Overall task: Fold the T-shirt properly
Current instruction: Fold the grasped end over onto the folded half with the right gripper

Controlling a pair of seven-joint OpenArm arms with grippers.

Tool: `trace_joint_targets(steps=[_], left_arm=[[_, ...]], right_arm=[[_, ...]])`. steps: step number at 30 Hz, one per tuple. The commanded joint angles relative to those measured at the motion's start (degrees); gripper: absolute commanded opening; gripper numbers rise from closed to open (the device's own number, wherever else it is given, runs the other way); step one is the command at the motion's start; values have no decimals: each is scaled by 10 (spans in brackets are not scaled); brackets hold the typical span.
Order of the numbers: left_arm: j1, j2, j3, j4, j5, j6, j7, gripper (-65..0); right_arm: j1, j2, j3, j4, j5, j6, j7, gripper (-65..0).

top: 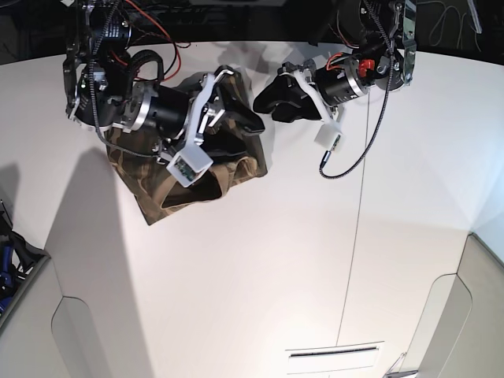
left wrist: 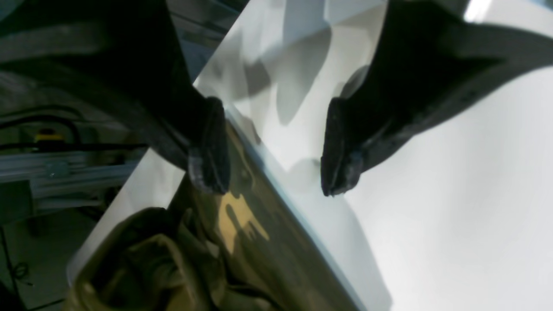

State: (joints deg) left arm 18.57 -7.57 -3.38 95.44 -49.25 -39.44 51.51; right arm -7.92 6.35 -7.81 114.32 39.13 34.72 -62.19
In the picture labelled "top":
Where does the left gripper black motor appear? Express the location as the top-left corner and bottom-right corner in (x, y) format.
(253, 56), (372, 122)

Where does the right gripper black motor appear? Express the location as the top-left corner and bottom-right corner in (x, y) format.
(121, 69), (265, 164)

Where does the camouflage T-shirt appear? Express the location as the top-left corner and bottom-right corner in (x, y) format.
(104, 72), (269, 226)

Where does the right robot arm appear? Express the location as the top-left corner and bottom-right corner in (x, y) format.
(63, 1), (265, 171)

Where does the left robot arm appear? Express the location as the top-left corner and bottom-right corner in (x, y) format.
(253, 1), (416, 123)

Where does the blue black items bin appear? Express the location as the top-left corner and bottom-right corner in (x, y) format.
(1, 200), (49, 316)

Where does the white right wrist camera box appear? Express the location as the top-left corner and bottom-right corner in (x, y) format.
(166, 144), (213, 187)

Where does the black braided camera cable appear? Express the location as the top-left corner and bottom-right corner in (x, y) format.
(318, 0), (397, 181)

